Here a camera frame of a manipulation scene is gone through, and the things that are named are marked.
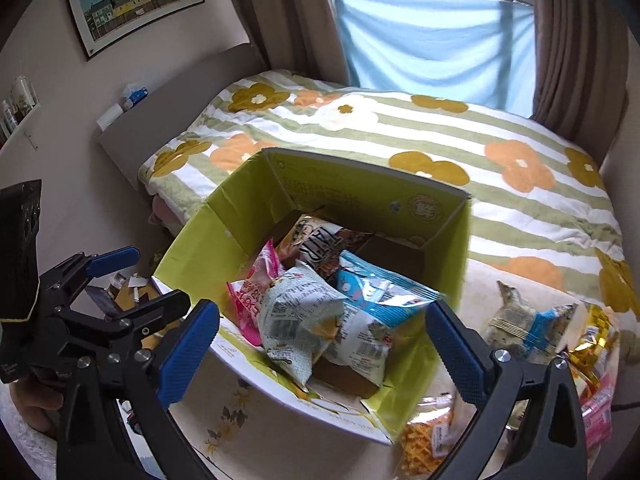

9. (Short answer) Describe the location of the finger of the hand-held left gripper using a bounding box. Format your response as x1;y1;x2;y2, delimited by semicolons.
47;287;192;361
39;246;141;307

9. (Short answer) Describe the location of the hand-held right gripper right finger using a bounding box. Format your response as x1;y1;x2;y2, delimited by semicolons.
424;300;589;480

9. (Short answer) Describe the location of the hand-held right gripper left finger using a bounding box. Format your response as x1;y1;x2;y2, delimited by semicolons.
55;299;221;480

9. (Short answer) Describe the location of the cream and blue corn-print snack bag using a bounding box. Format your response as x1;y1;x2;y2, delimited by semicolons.
482;280;581;367

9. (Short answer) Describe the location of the gold snack bag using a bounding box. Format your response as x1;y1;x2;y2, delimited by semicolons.
567;302;622;397

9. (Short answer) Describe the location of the green cardboard box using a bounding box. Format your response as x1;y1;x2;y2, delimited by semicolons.
152;147;474;447

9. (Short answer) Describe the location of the person's left hand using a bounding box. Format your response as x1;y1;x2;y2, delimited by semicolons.
9;379;65;437

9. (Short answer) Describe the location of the pile of paper scraps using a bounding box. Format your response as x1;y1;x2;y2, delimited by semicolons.
84;269;167;326

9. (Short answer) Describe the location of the pink cloth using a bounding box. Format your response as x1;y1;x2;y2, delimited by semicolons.
148;195;182;227

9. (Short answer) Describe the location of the pink snack bag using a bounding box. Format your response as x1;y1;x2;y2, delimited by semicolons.
226;239;284;347

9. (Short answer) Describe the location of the clear waffle packet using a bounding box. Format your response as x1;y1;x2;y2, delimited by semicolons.
399;392;464;479

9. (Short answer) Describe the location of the blue and white snack bag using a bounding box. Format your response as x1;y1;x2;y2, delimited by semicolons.
320;250;447;387

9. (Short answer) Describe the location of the grey-white printed snack bag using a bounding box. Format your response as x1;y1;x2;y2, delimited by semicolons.
257;260;352;392

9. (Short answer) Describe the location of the brown cardboard packet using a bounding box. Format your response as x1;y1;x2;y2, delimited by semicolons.
312;355;387;401

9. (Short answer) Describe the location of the pink snack packet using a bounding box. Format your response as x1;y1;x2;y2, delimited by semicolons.
579;374;617;452

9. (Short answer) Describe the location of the blue tissue pack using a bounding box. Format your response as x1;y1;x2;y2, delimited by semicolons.
121;83;150;110

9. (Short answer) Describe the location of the brown striped snack bag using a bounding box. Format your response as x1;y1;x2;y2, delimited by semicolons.
275;212;374;282

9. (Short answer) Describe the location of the beige headboard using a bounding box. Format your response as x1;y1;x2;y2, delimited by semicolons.
97;42;271;192

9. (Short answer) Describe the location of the floral striped blanket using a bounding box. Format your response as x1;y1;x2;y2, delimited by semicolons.
137;69;640;317

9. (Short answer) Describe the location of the framed houses picture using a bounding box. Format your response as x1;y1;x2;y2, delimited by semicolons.
65;0;206;62

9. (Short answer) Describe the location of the brown curtain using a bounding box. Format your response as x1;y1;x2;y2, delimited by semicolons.
214;0;352;87
527;0;632;142

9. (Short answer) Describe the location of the light blue cloth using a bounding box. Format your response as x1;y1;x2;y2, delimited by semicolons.
332;0;539;119

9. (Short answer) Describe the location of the wall shelf with jars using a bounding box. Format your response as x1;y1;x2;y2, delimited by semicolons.
0;75;42;152

